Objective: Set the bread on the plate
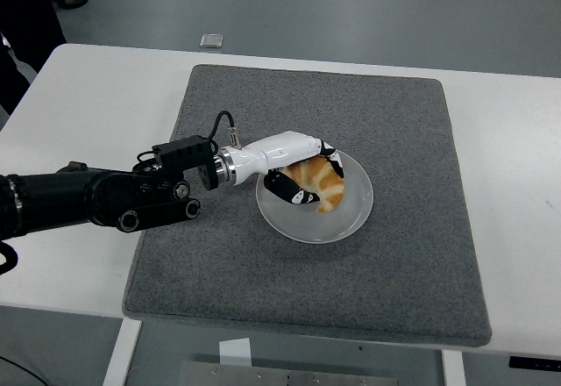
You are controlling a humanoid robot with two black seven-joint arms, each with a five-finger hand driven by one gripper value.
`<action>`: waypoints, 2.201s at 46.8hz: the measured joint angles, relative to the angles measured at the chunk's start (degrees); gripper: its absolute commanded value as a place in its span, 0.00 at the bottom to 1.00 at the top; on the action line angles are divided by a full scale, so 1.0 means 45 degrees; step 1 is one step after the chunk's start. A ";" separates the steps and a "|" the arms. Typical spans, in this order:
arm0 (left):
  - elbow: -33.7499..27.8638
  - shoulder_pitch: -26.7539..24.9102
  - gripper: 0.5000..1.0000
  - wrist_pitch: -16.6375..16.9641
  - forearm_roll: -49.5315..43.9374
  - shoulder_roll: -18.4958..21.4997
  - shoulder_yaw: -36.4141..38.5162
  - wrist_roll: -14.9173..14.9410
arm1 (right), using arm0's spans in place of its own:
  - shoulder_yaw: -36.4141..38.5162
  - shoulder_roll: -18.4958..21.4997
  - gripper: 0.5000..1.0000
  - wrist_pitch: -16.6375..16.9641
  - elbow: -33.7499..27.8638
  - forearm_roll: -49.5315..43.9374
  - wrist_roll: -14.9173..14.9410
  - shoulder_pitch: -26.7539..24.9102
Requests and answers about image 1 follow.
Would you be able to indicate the golden croissant bread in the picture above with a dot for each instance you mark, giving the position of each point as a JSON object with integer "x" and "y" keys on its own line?
{"x": 326, "y": 184}

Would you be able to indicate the round pale grey plate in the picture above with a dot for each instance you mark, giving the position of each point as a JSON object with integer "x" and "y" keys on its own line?
{"x": 315, "y": 226}

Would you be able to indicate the black table control panel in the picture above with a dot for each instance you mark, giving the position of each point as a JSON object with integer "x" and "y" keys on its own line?
{"x": 534, "y": 362}

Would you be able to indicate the white table leg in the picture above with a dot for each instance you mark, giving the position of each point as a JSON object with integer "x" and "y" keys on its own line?
{"x": 452, "y": 370}
{"x": 120, "y": 355}

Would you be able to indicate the person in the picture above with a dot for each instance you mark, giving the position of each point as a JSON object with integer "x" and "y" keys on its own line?
{"x": 22, "y": 17}

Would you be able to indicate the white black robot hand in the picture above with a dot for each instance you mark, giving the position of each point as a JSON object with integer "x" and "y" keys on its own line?
{"x": 276, "y": 151}

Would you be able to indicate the grey metal plate with screws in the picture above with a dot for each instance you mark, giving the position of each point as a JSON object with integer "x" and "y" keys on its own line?
{"x": 285, "y": 375}

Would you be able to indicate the silver square floor socket cover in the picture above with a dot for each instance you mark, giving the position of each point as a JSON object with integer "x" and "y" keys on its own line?
{"x": 212, "y": 40}

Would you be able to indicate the grey felt mat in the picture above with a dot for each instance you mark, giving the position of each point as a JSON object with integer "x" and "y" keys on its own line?
{"x": 307, "y": 280}

